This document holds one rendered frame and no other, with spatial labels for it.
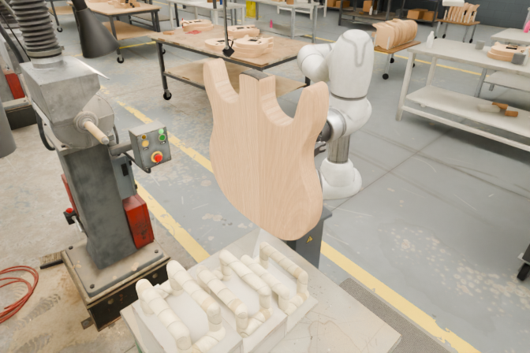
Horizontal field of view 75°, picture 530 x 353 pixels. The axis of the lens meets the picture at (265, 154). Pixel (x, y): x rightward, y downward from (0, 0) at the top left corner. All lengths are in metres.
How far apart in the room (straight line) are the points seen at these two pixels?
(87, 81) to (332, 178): 1.11
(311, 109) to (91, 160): 1.45
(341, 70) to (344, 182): 0.87
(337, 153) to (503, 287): 1.59
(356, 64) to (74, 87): 0.88
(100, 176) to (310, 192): 1.42
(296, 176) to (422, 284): 2.00
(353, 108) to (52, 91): 0.92
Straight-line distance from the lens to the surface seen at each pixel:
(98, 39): 1.39
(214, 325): 0.87
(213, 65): 0.82
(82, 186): 1.96
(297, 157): 0.68
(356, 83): 0.96
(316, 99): 0.61
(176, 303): 1.00
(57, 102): 1.30
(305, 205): 0.73
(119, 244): 2.25
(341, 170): 1.69
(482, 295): 2.73
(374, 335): 1.17
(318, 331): 1.14
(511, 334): 2.62
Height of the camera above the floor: 1.89
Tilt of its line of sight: 31 degrees down
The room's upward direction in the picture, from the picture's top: straight up
